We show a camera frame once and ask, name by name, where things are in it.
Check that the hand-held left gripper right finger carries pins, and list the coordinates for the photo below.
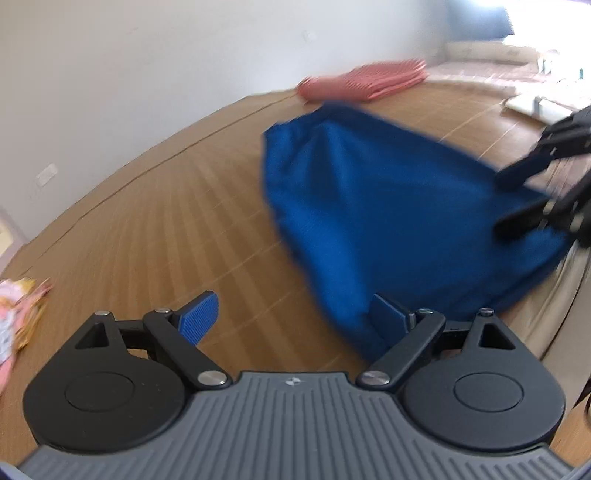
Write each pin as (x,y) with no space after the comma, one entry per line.
(388,318)

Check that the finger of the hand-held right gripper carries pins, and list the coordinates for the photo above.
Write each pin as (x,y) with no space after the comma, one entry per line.
(521,221)
(526,168)

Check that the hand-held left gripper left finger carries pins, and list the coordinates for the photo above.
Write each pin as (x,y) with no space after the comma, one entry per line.
(198,318)

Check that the blue shorts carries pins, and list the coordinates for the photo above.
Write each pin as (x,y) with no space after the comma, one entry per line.
(378,207)

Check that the white flat object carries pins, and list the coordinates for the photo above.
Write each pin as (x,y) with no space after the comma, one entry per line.
(531,106)

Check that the light wooden cabinet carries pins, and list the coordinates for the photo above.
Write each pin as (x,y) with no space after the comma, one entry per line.
(489,50)

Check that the dark television screen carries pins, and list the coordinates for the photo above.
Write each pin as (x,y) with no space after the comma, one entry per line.
(480,18)

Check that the pink garment with yellow trim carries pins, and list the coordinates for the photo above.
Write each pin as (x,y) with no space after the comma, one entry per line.
(23,304)

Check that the red striped folded garment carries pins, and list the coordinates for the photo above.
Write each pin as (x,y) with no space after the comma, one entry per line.
(364,81)

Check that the cream headboard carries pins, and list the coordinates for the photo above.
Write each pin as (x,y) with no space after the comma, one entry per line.
(3,237)

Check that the white wall socket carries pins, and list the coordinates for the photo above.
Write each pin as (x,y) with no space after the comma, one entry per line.
(47,174)

